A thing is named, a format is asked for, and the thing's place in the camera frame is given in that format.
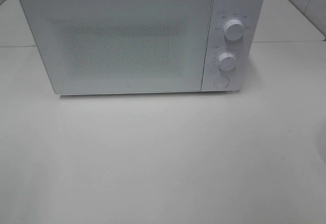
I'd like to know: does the white microwave oven body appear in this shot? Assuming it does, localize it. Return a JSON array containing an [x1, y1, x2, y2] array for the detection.
[[19, 0, 265, 98]]

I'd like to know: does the round white door button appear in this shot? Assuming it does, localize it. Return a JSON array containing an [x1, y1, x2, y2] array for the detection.
[[214, 76, 230, 89]]

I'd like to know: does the upper white control knob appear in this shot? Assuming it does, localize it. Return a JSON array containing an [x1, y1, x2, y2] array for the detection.
[[222, 18, 245, 41]]

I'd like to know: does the lower white control knob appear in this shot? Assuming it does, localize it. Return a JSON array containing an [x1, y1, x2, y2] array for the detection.
[[217, 52, 237, 71]]

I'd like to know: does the white microwave door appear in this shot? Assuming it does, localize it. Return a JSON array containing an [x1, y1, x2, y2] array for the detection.
[[20, 0, 212, 95]]

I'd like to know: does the white control knob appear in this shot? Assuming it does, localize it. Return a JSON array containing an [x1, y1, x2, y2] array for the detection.
[[217, 52, 237, 71], [222, 18, 245, 41]]

